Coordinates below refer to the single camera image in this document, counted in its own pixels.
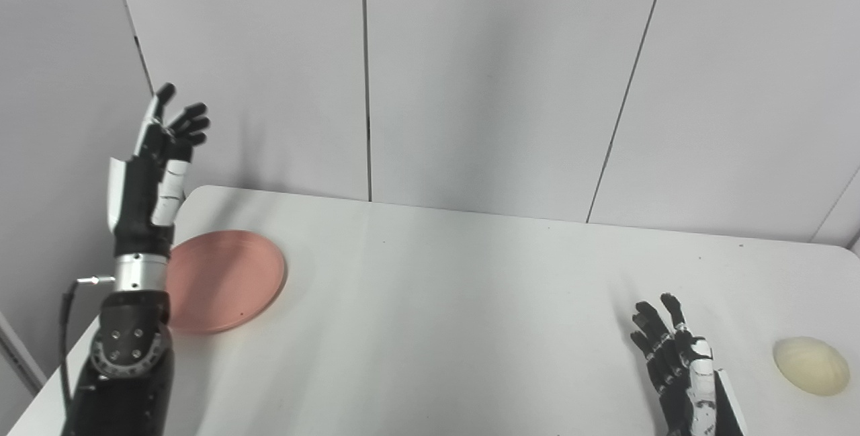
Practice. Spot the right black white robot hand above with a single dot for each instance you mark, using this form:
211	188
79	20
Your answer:
678	382

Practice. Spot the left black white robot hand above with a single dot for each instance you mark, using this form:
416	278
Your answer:
138	207

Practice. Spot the pink round plate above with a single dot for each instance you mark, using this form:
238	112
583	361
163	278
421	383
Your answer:
225	281

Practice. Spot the cream steamed bun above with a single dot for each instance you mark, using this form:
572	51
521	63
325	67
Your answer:
811	365

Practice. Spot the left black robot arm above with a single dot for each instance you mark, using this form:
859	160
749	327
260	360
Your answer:
127	355

